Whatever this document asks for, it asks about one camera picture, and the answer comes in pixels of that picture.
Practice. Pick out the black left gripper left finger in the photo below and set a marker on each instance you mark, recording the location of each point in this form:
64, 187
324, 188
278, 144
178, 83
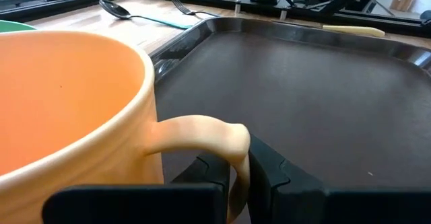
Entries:
151, 204

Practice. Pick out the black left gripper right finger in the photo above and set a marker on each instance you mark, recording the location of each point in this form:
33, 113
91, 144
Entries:
303, 204

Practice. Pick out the orange mug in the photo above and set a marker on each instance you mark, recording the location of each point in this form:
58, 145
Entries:
67, 82

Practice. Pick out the green plate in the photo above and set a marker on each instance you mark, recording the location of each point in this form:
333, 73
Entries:
13, 25

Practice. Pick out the dark brown serving tray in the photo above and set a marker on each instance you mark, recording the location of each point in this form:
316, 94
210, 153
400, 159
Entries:
303, 99

